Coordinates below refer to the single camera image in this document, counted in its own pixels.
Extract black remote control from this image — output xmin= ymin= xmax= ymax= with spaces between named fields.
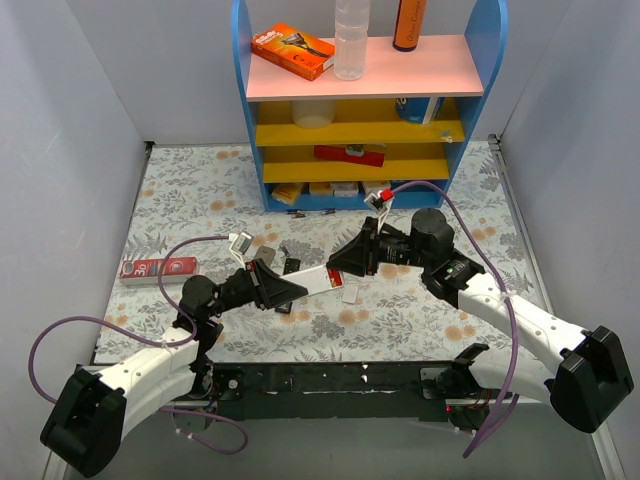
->
xmin=274 ymin=302 xmax=293 ymax=315

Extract white battery cover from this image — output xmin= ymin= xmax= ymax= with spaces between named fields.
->
xmin=342 ymin=285 xmax=358 ymax=304

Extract white remote control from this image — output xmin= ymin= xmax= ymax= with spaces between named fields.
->
xmin=283 ymin=265 xmax=338 ymax=296

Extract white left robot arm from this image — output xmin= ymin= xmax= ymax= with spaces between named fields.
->
xmin=40 ymin=260 xmax=309 ymax=478

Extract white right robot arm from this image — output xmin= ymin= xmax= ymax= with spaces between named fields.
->
xmin=327 ymin=208 xmax=634 ymax=433

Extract grey remote control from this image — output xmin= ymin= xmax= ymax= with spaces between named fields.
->
xmin=254 ymin=245 xmax=276 ymax=267

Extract floral table mat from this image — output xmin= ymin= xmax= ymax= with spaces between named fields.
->
xmin=123 ymin=141 xmax=542 ymax=363

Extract white tissue pack middle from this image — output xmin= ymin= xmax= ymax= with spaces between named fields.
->
xmin=330 ymin=182 xmax=359 ymax=198

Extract white tissue pack right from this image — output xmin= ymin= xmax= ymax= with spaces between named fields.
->
xmin=360 ymin=180 xmax=391 ymax=196

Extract red toothpaste box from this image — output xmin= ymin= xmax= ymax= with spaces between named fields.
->
xmin=119 ymin=257 xmax=199 ymax=286

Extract yellow tissue pack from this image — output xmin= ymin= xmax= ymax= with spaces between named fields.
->
xmin=271 ymin=182 xmax=306 ymax=206

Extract red flat box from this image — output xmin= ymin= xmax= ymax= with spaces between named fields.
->
xmin=313 ymin=144 xmax=386 ymax=168

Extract blue shelf unit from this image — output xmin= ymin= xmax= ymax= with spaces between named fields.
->
xmin=231 ymin=1 xmax=508 ymax=212

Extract blue white can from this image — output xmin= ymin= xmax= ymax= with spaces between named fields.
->
xmin=395 ymin=96 xmax=444 ymax=125

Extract white plastic cup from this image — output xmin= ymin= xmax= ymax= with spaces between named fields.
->
xmin=290 ymin=100 xmax=335 ymax=129

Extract orange razor box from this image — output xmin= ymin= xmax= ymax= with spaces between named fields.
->
xmin=251 ymin=23 xmax=335 ymax=81

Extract orange cologne bottle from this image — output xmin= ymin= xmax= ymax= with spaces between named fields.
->
xmin=392 ymin=0 xmax=428 ymax=52

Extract clear plastic bottle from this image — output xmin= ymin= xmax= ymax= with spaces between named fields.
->
xmin=334 ymin=0 xmax=371 ymax=81

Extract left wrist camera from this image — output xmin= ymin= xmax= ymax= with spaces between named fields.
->
xmin=228 ymin=231 xmax=253 ymax=267

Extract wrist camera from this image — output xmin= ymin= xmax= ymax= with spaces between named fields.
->
xmin=228 ymin=231 xmax=253 ymax=267
xmin=364 ymin=188 xmax=394 ymax=232

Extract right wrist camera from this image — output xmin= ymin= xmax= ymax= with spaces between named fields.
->
xmin=364 ymin=188 xmax=394 ymax=232

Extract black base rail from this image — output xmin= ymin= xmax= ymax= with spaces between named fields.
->
xmin=212 ymin=361 xmax=480 ymax=421

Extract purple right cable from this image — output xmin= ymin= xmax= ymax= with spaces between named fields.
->
xmin=389 ymin=180 xmax=521 ymax=459

